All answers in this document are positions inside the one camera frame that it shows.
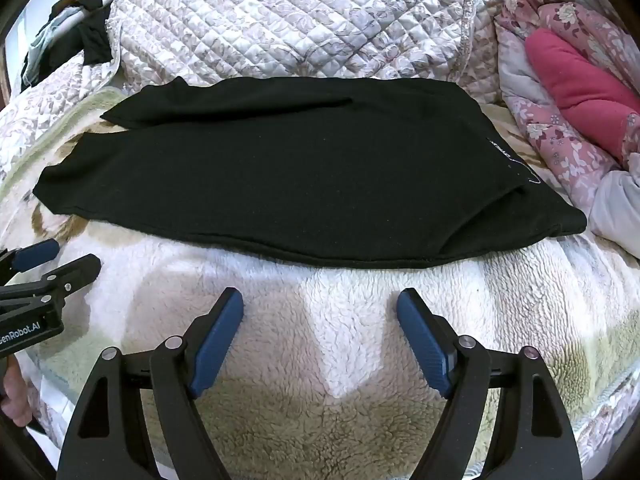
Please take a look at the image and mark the person's left hand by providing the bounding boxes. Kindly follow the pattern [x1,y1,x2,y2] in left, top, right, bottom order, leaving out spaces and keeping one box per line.
[1,356,32,428]

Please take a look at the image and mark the pink floral rolled comforter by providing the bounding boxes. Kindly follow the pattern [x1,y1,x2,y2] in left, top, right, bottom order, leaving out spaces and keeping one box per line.
[495,0,639,256]

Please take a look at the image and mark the floral fleece blanket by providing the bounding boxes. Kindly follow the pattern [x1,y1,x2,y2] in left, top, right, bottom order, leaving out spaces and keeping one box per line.
[1,90,639,479]

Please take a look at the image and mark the dark clothes pile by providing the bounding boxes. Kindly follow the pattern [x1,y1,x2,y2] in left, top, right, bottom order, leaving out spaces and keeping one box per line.
[21,0,113,91]

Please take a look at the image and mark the black pants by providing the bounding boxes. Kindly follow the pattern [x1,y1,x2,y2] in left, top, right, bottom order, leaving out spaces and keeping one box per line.
[34,78,587,269]

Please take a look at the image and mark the quilted floral bedspread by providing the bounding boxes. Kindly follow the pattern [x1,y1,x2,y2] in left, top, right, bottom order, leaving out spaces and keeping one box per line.
[1,0,503,174]

